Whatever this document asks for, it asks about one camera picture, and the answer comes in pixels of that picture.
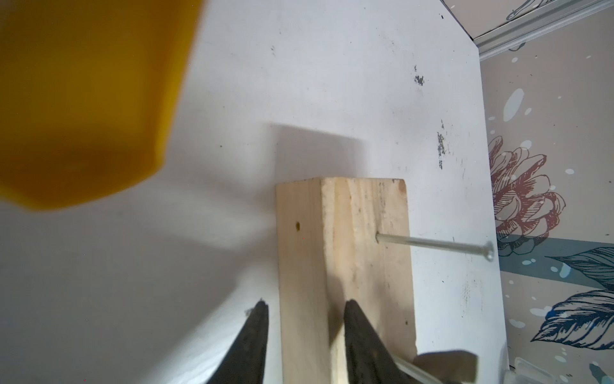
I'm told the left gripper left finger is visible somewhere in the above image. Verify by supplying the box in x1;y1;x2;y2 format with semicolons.
207;300;270;384

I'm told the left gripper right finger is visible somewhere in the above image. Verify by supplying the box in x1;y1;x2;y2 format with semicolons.
344;299;411;384

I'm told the nail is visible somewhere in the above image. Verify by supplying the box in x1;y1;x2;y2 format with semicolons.
393;355;443;384
375;233;495;262

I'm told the wooden handled claw hammer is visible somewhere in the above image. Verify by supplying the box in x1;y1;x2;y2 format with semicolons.
412;350;479;383

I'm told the wooden block with nails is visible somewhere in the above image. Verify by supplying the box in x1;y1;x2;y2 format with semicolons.
275;177;417;383

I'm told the yellow pot with glass lid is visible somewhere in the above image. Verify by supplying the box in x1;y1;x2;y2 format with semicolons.
1;1;205;210

